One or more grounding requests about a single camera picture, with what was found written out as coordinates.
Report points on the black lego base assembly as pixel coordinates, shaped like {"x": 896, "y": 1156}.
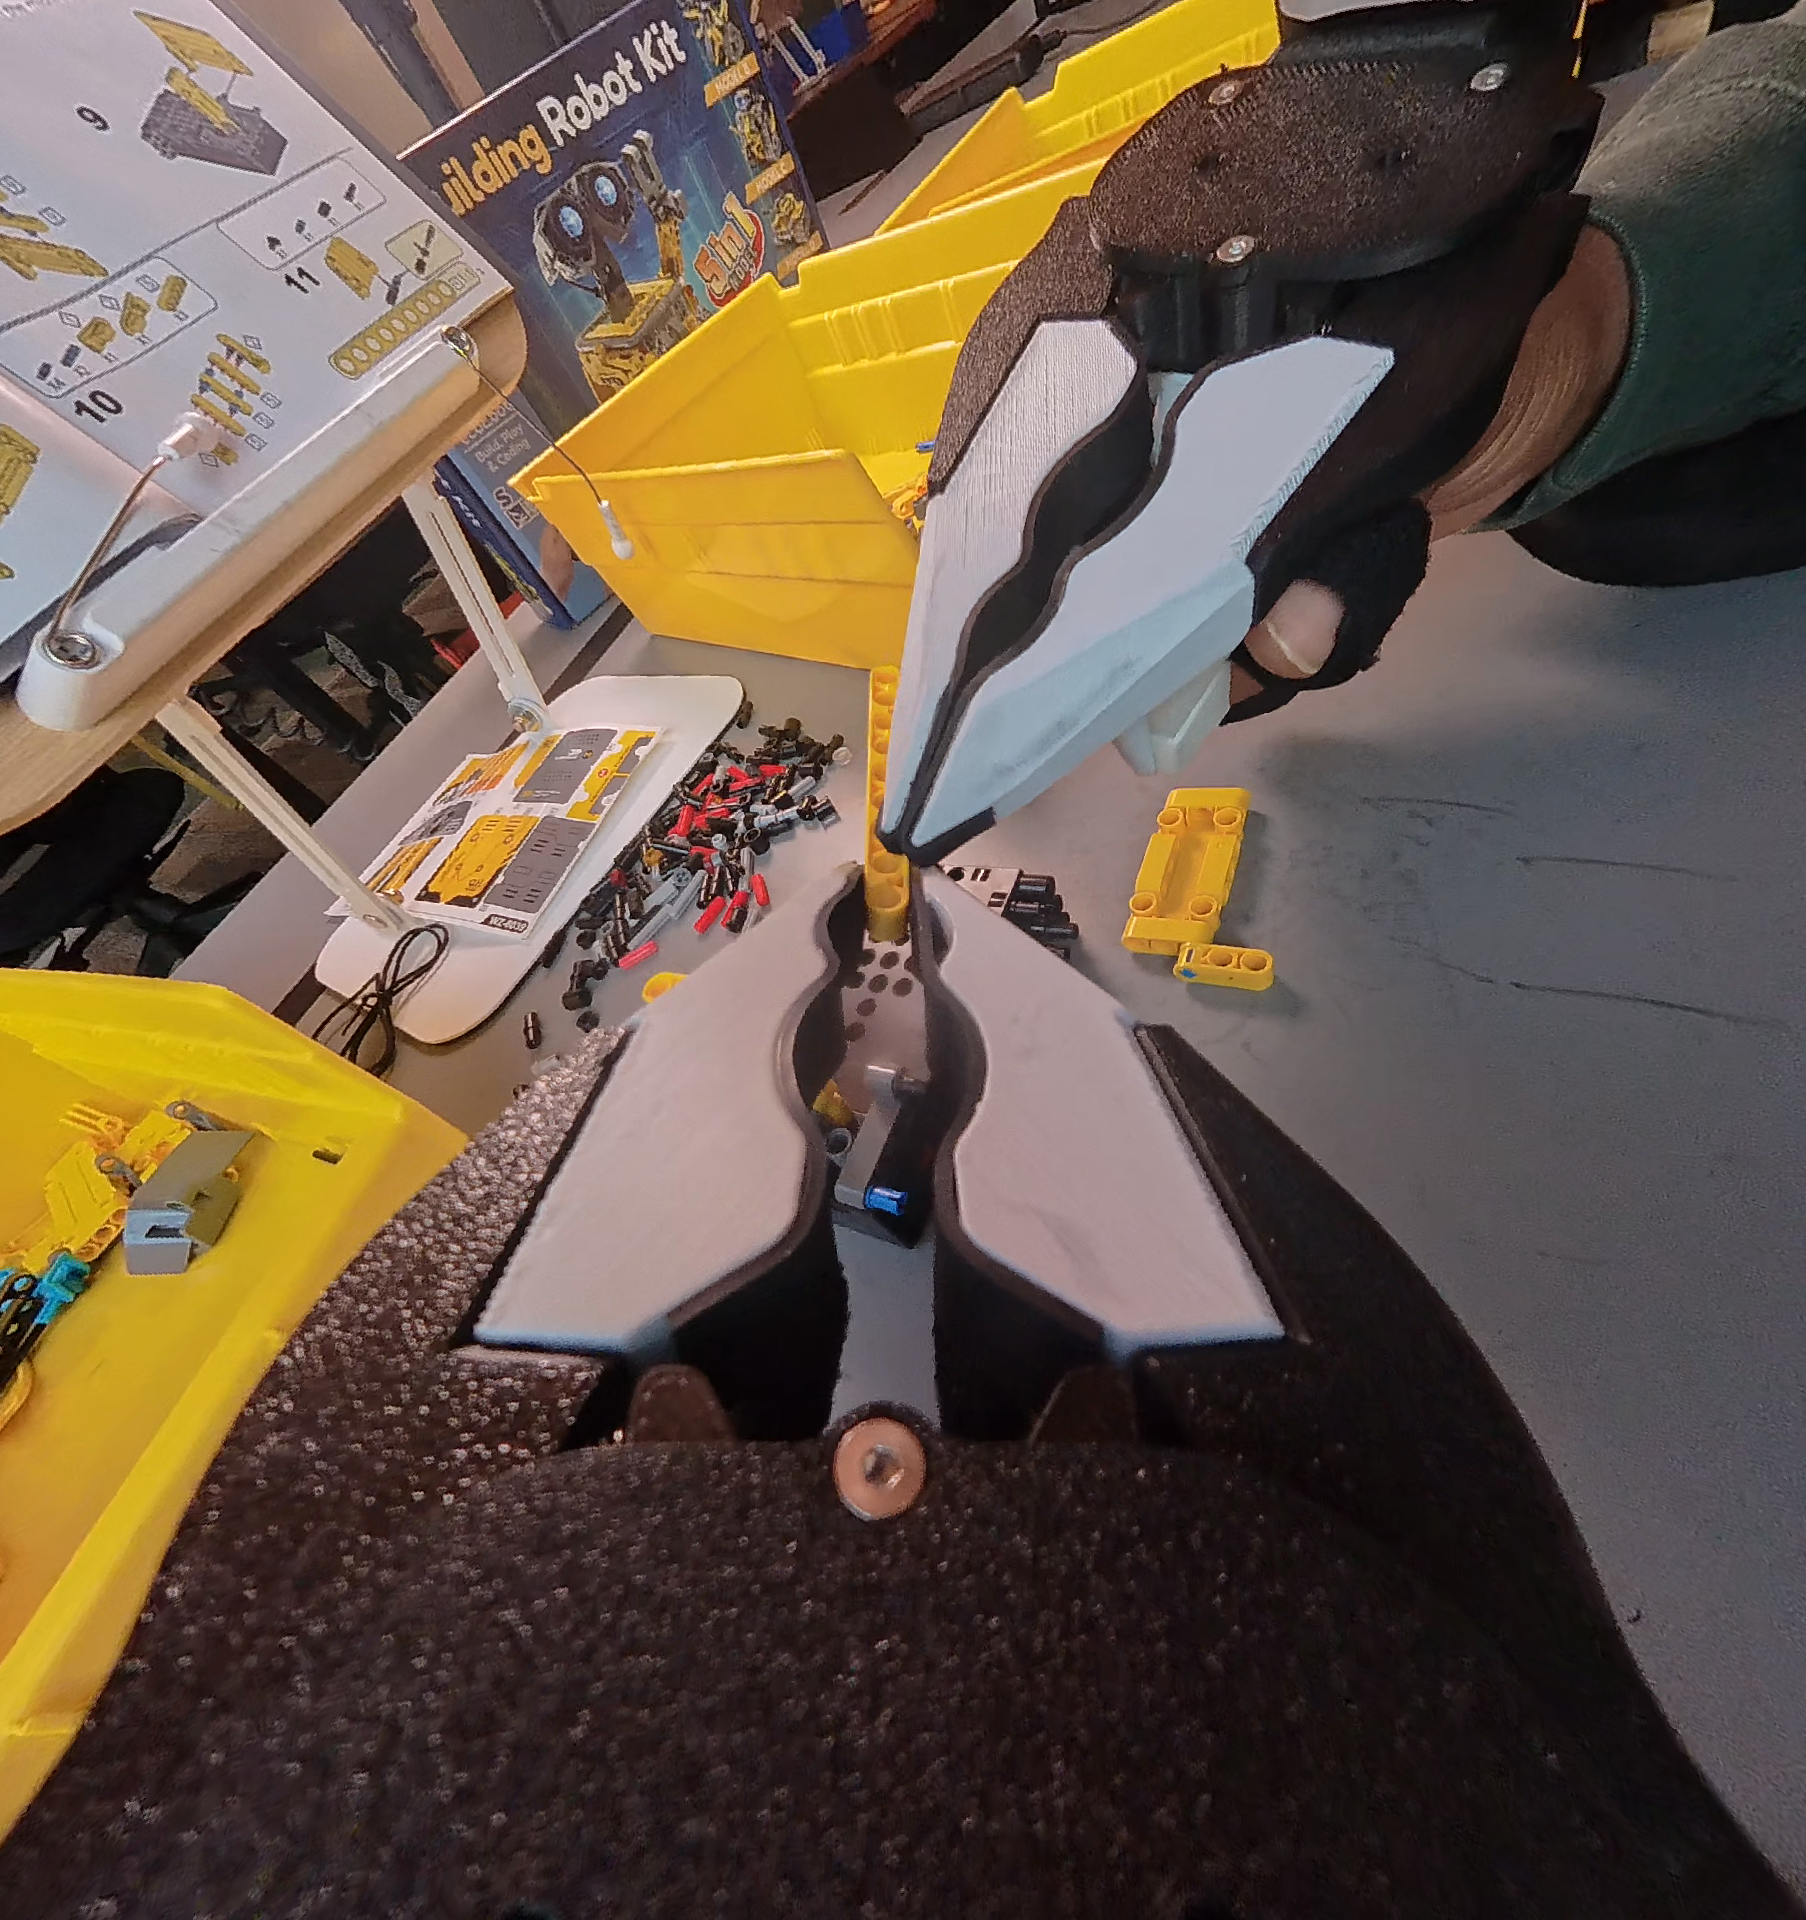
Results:
{"x": 881, "y": 1140}

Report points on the person's right forearm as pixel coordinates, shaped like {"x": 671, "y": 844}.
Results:
{"x": 1744, "y": 226}

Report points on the grey lego motor piece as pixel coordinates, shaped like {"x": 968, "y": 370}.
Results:
{"x": 184, "y": 1202}

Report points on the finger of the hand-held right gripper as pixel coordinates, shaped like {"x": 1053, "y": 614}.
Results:
{"x": 1188, "y": 557}
{"x": 1008, "y": 481}

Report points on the lego instruction booklet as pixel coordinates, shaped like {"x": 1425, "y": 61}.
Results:
{"x": 94, "y": 226}

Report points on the person's right hand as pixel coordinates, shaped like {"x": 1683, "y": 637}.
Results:
{"x": 1562, "y": 375}

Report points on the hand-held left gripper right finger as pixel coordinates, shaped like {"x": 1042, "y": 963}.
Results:
{"x": 1099, "y": 1187}

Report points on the yellow short lego beam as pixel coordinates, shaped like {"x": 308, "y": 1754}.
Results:
{"x": 1229, "y": 968}

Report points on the yellow long lego beam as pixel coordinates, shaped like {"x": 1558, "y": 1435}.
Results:
{"x": 890, "y": 885}

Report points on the cyan lego piece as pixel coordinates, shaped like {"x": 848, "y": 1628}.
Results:
{"x": 33, "y": 1290}

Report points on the yellow angled lego piece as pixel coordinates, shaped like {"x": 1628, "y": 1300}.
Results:
{"x": 85, "y": 1202}

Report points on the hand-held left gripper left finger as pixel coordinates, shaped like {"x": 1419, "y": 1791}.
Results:
{"x": 661, "y": 1170}

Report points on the robot kit box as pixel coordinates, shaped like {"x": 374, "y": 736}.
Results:
{"x": 619, "y": 197}

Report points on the pile of lego pins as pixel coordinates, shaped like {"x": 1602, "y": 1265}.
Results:
{"x": 694, "y": 842}

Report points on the yellow lego panel brick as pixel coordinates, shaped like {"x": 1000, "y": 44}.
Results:
{"x": 1188, "y": 871}

